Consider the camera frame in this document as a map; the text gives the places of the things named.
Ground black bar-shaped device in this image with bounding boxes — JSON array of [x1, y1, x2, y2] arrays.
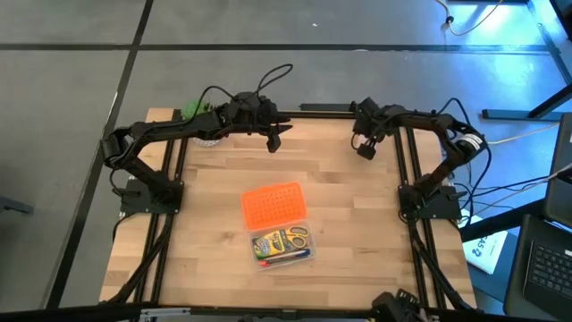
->
[[299, 101, 358, 114]]

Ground silver beam bracket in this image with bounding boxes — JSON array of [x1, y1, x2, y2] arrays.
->
[[139, 307, 192, 319]]

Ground white box with blue print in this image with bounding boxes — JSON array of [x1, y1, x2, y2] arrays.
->
[[461, 213, 509, 275]]

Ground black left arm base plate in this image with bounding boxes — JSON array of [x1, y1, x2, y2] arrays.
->
[[119, 178, 184, 216]]

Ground grey cable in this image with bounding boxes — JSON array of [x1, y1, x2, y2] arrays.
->
[[473, 161, 572, 211]]

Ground green yellow crayon box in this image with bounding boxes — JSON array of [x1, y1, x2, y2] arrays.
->
[[251, 228, 291, 261]]

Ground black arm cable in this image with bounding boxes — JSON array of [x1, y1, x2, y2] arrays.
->
[[435, 96, 493, 198], [191, 63, 295, 113]]

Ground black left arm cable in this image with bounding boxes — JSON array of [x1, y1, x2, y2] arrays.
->
[[191, 63, 295, 113]]

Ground yellow extension cord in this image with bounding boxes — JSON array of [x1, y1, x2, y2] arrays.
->
[[484, 123, 562, 149]]

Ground grey floor object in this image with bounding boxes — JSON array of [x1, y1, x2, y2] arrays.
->
[[0, 195, 36, 216]]

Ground yellow-handled scissors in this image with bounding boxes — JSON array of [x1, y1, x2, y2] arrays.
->
[[283, 225, 313, 250]]

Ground orange pencil case lid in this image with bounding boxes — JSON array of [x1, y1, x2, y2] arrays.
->
[[240, 181, 309, 233]]

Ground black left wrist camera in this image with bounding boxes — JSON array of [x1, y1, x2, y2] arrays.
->
[[265, 132, 282, 155]]

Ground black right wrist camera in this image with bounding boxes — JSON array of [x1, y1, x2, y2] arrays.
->
[[356, 137, 379, 161]]

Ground black floor cables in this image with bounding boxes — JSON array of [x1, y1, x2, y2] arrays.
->
[[455, 172, 551, 229]]

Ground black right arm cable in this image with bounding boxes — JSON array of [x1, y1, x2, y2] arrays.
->
[[435, 96, 493, 198]]

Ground clear plastic pencil case base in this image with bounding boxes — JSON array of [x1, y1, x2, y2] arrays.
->
[[248, 219, 318, 273]]

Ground dark desk leg frame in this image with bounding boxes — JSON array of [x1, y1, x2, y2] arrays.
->
[[481, 0, 572, 123]]

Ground green plant in patterned pot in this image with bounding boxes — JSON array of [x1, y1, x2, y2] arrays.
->
[[181, 98, 223, 148]]

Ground white floor cable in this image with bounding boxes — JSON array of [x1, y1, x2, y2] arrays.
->
[[435, 0, 506, 38]]

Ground black pen with red tip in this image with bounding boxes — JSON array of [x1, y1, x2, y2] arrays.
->
[[263, 250, 309, 262]]

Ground black aluminium table frame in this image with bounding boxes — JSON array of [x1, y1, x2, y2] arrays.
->
[[98, 108, 478, 314]]

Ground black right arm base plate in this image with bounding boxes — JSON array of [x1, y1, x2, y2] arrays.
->
[[398, 183, 462, 221]]

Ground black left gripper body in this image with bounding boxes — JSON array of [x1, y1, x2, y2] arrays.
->
[[231, 92, 281, 135]]

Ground black overhead beam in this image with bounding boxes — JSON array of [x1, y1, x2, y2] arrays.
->
[[0, 301, 572, 322]]

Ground black laptop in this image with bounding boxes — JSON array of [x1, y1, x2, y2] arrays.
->
[[503, 111, 572, 319]]

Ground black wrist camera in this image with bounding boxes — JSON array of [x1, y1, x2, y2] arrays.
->
[[265, 132, 282, 155], [356, 137, 379, 161]]

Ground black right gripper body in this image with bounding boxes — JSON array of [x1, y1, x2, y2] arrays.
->
[[351, 97, 395, 140]]

